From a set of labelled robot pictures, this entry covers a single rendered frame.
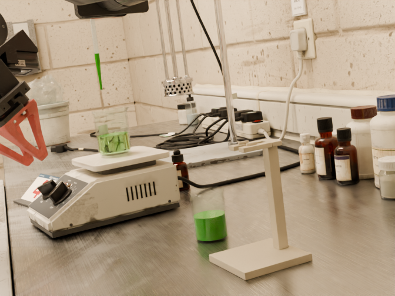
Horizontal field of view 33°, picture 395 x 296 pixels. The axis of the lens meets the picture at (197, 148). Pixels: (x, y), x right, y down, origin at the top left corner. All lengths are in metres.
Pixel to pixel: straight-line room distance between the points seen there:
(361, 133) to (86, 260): 0.47
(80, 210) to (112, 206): 0.05
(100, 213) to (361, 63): 0.61
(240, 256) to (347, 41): 0.71
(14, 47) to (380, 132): 0.52
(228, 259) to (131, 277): 0.11
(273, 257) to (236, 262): 0.04
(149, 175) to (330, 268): 0.37
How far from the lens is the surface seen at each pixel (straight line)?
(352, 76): 1.32
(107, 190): 0.93
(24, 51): 0.95
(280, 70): 1.63
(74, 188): 0.94
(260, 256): 0.70
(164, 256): 0.76
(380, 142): 0.95
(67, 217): 0.91
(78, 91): 3.39
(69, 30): 3.39
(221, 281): 0.66
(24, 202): 1.19
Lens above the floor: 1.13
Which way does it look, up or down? 8 degrees down
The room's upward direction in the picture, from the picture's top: 7 degrees counter-clockwise
